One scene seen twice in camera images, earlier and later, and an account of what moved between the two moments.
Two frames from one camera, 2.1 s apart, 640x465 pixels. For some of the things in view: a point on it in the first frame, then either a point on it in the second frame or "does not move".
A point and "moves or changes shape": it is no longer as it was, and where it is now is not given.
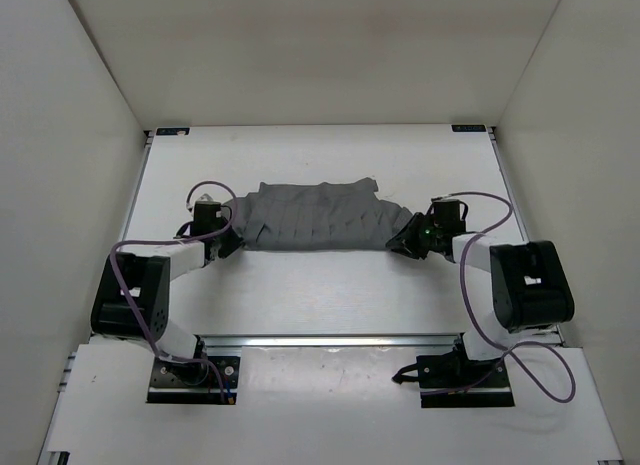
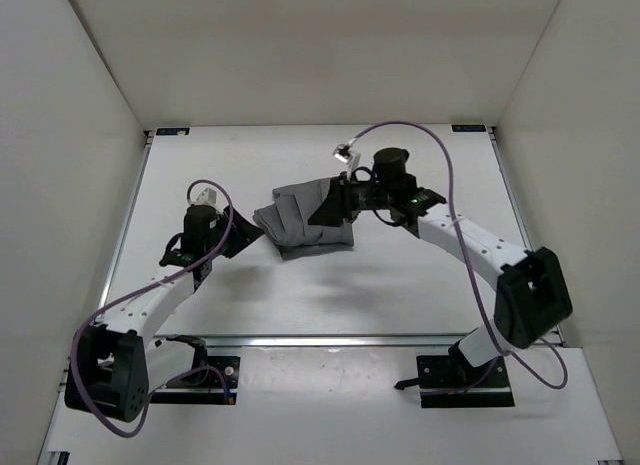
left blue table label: x=172 y=131 does not move
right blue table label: x=469 y=128 does not move
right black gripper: x=404 y=243 → x=339 y=203
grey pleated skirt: x=315 y=215 moves or changes shape
